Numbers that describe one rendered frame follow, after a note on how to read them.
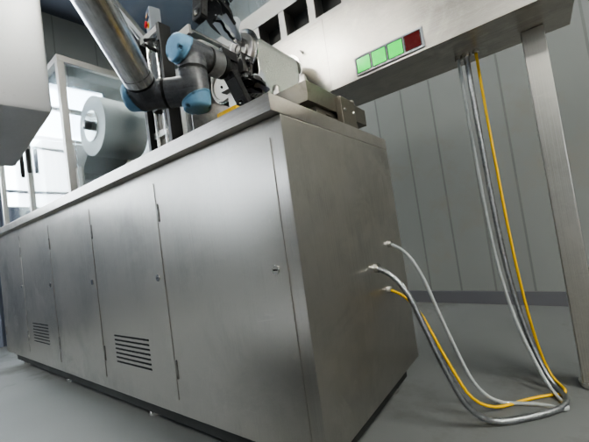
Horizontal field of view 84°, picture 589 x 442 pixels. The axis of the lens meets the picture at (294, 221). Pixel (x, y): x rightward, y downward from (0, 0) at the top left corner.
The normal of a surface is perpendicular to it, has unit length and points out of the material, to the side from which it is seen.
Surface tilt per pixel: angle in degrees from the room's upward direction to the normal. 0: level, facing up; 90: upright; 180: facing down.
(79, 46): 90
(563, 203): 90
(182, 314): 90
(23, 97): 90
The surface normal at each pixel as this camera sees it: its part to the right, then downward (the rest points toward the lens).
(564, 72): -0.66, 0.06
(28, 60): 0.73, -0.14
